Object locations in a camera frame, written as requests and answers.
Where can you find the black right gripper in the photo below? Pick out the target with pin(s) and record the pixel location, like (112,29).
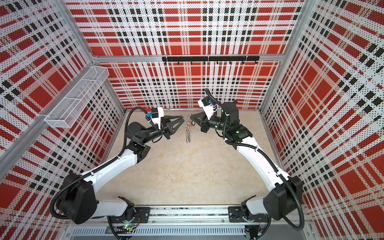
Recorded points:
(202,122)

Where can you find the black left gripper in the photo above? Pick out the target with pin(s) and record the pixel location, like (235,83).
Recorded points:
(167,127)

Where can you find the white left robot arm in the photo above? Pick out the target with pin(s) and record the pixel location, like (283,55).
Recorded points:
(76,199)

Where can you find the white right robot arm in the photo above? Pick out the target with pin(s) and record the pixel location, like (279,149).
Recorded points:
(284,200)

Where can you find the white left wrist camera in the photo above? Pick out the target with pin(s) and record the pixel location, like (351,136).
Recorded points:
(154,116)

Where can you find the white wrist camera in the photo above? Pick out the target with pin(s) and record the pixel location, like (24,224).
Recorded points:
(154,116)
(209,107)

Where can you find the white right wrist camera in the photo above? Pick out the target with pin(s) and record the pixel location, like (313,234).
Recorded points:
(209,107)

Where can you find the black hook rail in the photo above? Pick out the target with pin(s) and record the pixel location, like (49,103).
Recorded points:
(212,59)

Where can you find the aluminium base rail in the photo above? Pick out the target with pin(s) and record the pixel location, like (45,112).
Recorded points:
(190,222)

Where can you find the white wire mesh basket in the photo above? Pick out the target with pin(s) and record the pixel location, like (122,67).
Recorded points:
(68,110)

